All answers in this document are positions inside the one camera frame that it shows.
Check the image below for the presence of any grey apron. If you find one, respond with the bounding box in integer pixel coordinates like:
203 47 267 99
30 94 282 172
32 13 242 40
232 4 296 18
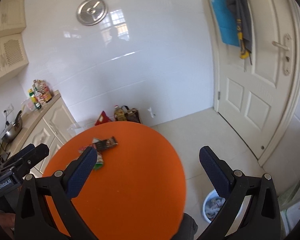
226 0 253 59

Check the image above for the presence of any brown cardboard box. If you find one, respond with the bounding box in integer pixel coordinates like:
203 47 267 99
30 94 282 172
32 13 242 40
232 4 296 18
121 105 142 124

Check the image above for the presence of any dark snack wrapper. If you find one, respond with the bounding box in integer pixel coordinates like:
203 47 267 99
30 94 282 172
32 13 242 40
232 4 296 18
92 137 118 152

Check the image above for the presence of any condiment bottles group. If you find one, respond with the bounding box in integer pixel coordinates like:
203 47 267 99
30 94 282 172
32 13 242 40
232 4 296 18
28 80 53 109

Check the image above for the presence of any left hand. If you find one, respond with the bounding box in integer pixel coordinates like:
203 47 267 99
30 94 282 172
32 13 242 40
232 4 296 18
0 213 15 239

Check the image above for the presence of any steel wok with handle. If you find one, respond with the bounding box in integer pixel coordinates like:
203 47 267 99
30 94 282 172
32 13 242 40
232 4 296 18
1 110 23 143

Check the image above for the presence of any wall power socket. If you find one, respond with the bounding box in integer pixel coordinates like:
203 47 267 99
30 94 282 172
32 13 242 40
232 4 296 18
2 103 14 116

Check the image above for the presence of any grey trouser leg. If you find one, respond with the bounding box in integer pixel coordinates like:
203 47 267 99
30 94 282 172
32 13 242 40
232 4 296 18
171 213 198 240

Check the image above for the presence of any round orange table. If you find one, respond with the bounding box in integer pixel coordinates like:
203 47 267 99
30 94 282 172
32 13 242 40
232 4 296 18
44 121 186 239

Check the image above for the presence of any green white shelf rack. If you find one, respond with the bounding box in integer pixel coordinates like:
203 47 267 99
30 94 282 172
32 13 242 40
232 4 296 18
278 179 300 239

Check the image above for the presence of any green red snack wrapper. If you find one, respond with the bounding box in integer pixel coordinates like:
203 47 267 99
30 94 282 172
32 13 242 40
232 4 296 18
78 138 104 170

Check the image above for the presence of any blue apron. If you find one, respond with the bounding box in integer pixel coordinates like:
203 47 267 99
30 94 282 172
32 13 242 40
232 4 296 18
211 0 239 47

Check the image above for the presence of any light blue trash bin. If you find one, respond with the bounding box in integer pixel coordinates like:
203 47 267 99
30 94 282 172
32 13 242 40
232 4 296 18
202 190 225 223

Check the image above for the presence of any cream upper wall cabinet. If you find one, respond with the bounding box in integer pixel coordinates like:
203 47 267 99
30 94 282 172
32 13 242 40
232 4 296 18
0 0 29 86

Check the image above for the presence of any cream lower kitchen cabinet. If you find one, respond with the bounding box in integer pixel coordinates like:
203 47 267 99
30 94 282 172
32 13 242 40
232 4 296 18
7 90 76 177

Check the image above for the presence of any round silver wall cover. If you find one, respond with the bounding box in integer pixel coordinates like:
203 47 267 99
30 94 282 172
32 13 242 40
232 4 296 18
76 0 108 26

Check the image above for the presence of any silver door handle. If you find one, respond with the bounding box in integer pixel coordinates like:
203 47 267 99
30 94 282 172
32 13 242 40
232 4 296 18
272 34 293 76

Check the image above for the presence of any white panelled door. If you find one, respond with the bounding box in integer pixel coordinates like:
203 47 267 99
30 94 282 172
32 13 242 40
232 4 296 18
203 0 300 165

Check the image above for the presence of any red rice bag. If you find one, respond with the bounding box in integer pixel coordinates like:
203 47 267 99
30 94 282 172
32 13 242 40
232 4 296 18
94 111 112 126

